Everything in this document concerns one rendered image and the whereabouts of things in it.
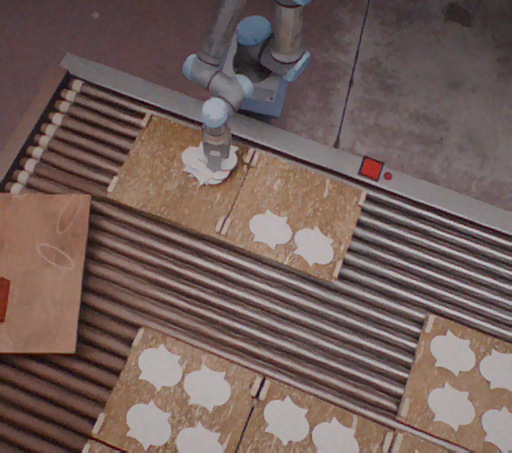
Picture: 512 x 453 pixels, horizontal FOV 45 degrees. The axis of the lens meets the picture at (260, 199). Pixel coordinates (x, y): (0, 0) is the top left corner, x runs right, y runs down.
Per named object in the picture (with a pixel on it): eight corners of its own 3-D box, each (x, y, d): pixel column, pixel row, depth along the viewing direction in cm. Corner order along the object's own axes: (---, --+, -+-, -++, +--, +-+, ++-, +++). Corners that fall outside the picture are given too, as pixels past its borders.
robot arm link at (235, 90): (226, 62, 189) (204, 87, 186) (256, 81, 187) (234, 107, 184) (227, 76, 197) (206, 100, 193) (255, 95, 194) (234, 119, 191)
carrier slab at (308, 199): (257, 152, 220) (257, 150, 219) (366, 192, 216) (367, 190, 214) (219, 240, 208) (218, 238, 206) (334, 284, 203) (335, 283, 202)
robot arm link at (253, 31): (249, 29, 222) (249, 4, 209) (280, 48, 219) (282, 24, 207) (229, 52, 218) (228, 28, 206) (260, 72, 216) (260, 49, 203)
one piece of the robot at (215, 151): (196, 150, 191) (199, 171, 206) (224, 154, 190) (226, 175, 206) (203, 116, 195) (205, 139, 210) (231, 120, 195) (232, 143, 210)
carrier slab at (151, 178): (150, 114, 225) (149, 112, 223) (255, 151, 220) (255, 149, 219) (107, 198, 212) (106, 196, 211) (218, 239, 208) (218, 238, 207)
